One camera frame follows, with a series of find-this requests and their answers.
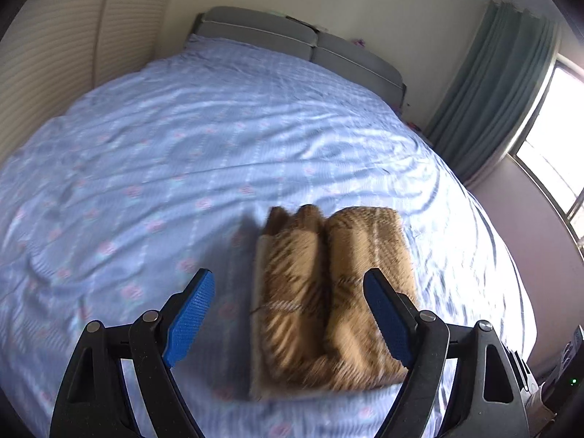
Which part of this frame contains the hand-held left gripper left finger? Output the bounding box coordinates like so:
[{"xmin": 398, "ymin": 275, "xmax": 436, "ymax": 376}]
[{"xmin": 49, "ymin": 268, "xmax": 215, "ymax": 438}]

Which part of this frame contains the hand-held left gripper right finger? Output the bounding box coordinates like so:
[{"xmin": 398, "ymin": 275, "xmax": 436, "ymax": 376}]
[{"xmin": 362, "ymin": 268, "xmax": 530, "ymax": 438}]

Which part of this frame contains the brown cream plaid knit sweater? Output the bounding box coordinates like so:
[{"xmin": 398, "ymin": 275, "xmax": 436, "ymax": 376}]
[{"xmin": 249, "ymin": 204, "xmax": 420, "ymax": 400}]

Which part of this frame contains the bed with blue floral sheet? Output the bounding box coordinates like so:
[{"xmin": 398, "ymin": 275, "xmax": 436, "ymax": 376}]
[{"xmin": 0, "ymin": 34, "xmax": 537, "ymax": 438}]

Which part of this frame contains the window with metal bars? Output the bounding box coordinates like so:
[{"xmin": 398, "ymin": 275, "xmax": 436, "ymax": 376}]
[{"xmin": 511, "ymin": 55, "xmax": 584, "ymax": 249}]

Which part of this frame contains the green curtain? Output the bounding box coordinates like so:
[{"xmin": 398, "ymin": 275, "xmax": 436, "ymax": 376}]
[{"xmin": 424, "ymin": 0, "xmax": 560, "ymax": 188}]

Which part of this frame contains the grey headboard cushion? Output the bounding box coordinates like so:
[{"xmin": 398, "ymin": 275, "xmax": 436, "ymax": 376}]
[
  {"xmin": 311, "ymin": 32, "xmax": 407, "ymax": 105},
  {"xmin": 196, "ymin": 7, "xmax": 320, "ymax": 62}
]

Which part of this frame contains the cream sliding door wardrobe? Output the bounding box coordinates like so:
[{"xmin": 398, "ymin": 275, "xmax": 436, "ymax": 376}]
[{"xmin": 0, "ymin": 0, "xmax": 183, "ymax": 165}]

